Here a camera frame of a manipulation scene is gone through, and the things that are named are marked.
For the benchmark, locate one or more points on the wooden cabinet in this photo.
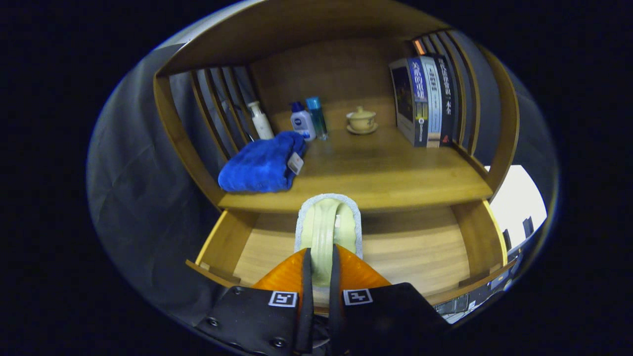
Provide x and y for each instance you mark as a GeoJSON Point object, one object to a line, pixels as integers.
{"type": "Point", "coordinates": [321, 74]}

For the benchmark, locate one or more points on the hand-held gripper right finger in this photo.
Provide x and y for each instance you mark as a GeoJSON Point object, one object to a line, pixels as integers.
{"type": "Point", "coordinates": [395, 316]}

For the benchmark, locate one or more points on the wooden countertop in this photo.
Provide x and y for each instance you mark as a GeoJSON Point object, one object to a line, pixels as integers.
{"type": "Point", "coordinates": [376, 173]}

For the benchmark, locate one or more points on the black backdrop cloth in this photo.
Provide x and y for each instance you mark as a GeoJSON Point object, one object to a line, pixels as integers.
{"type": "Point", "coordinates": [138, 198]}

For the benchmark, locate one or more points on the white plastic cabinet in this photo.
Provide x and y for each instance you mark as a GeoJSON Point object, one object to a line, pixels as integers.
{"type": "Point", "coordinates": [514, 207]}

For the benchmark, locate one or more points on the white bottle with blue cap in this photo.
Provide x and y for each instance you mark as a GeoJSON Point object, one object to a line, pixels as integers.
{"type": "Point", "coordinates": [301, 123]}

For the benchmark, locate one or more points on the black book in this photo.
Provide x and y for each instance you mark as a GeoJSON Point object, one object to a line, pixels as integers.
{"type": "Point", "coordinates": [447, 99]}

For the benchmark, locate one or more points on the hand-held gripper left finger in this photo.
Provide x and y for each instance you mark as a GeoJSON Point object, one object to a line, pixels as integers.
{"type": "Point", "coordinates": [247, 316]}

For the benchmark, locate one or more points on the white pump bottle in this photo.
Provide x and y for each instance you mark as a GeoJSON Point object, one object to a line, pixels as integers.
{"type": "Point", "coordinates": [262, 123]}

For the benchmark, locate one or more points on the teal bottle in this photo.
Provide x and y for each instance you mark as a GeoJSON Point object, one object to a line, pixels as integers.
{"type": "Point", "coordinates": [317, 118]}

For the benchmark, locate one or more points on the beige lidded teacup with saucer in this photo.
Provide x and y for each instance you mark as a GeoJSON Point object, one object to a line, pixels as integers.
{"type": "Point", "coordinates": [362, 121]}

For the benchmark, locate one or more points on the book with pale spine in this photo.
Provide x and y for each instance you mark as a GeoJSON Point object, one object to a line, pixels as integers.
{"type": "Point", "coordinates": [433, 104]}

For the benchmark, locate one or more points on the grey book with blue spine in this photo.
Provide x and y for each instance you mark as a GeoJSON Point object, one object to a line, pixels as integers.
{"type": "Point", "coordinates": [408, 104]}

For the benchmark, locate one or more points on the blue towel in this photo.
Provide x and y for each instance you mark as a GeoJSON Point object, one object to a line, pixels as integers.
{"type": "Point", "coordinates": [257, 168]}

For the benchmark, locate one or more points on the black electronic equipment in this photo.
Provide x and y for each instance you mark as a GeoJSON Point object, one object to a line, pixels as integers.
{"type": "Point", "coordinates": [470, 299]}

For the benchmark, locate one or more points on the wooden drawer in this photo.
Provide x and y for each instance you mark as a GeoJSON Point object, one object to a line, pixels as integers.
{"type": "Point", "coordinates": [410, 252]}

